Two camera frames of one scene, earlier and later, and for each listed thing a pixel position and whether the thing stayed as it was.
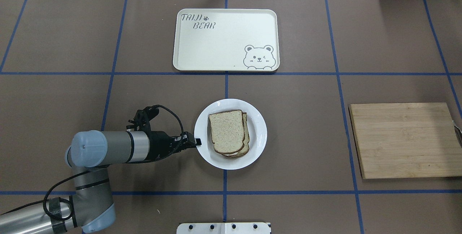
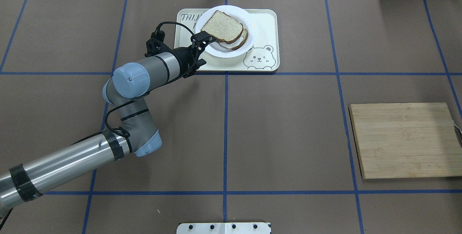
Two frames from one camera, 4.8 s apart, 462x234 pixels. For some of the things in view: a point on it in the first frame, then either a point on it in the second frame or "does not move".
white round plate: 257,129 -> 216,48
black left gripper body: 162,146 -> 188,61
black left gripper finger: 189,145 -> 201,48
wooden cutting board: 395,140 does not move
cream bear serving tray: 226,40 does not move
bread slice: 227,131 -> 223,27
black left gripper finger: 189,137 -> 203,37
